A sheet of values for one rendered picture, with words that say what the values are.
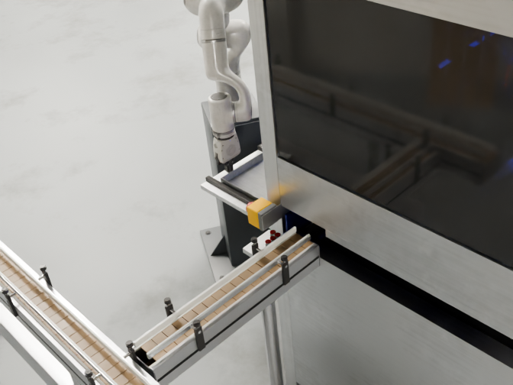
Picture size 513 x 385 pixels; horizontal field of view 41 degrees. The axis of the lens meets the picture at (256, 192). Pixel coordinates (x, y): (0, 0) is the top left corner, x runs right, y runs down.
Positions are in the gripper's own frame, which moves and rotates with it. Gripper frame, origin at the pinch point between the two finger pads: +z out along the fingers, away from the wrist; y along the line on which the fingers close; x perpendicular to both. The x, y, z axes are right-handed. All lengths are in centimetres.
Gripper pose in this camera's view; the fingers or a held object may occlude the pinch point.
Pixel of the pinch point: (228, 167)
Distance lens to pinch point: 267.2
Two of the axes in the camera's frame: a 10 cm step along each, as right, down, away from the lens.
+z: 0.9, 8.0, 6.0
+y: 7.1, -4.7, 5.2
